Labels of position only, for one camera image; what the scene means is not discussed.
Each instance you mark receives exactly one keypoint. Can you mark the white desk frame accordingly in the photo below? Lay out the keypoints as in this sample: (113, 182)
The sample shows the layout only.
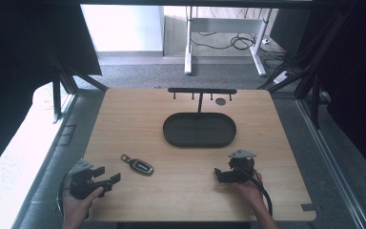
(225, 24)

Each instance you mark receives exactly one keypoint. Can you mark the grey round table cap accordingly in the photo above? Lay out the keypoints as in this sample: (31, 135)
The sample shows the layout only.
(220, 101)

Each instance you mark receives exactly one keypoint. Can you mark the person's left hand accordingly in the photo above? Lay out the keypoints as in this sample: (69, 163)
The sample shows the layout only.
(77, 206)

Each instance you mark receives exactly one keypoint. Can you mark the person's right hand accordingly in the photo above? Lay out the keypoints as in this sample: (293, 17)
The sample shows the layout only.
(251, 191)

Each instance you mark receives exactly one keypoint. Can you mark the black car key fob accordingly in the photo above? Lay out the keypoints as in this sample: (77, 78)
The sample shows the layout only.
(139, 166)

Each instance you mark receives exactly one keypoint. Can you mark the black curtain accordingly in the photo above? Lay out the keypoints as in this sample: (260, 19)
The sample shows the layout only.
(16, 63)
(355, 79)

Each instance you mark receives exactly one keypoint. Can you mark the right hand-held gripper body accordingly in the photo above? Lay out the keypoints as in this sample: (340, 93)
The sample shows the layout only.
(240, 167)

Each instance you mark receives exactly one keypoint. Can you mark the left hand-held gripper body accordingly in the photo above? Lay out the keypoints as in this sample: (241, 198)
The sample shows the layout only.
(82, 183)

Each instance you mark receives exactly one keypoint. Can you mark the grey floor socket plate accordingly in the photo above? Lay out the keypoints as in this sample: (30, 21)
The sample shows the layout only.
(67, 135)

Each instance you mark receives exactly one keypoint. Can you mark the black key rack with tray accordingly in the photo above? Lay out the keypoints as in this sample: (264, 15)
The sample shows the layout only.
(199, 130)

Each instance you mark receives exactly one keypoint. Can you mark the white power strip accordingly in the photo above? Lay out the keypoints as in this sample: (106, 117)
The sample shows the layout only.
(281, 77)

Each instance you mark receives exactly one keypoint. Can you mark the black metal stand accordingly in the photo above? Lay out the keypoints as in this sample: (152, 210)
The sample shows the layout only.
(64, 86)
(311, 70)

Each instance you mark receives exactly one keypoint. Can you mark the aluminium floor rail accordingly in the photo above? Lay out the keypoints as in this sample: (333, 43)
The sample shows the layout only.
(333, 165)

